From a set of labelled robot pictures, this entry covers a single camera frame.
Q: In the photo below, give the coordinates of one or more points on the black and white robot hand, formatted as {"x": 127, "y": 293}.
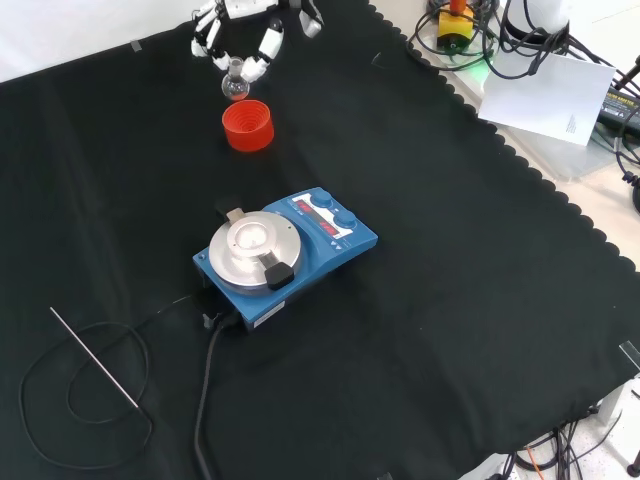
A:
{"x": 271, "y": 41}

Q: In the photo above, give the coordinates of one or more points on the clear round-bottom glass flask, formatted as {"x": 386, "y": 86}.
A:
{"x": 235, "y": 86}

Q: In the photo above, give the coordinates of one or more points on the grey tape piece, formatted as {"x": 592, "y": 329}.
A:
{"x": 135, "y": 46}

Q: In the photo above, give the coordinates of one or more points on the black power adapter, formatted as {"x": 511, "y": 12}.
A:
{"x": 620, "y": 107}

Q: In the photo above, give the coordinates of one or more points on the blue heater with steel plate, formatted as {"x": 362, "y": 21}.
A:
{"x": 283, "y": 249}

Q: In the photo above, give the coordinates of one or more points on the white paper sheet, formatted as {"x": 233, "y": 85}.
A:
{"x": 545, "y": 97}

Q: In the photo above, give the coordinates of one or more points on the thin steel temperature probe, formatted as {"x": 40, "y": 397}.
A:
{"x": 95, "y": 358}

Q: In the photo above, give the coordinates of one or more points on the yellow emergency stop button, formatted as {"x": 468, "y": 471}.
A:
{"x": 455, "y": 29}

